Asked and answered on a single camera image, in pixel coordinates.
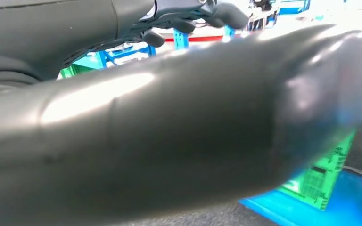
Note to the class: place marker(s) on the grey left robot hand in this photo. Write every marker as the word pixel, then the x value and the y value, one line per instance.
pixel 184 124

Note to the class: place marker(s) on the blue metal shelf rack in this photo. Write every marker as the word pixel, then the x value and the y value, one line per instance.
pixel 181 39
pixel 349 202

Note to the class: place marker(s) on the red barrier belt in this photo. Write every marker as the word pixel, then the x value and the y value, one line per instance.
pixel 199 38

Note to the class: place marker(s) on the green plastic crate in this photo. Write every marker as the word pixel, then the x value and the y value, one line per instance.
pixel 318 181

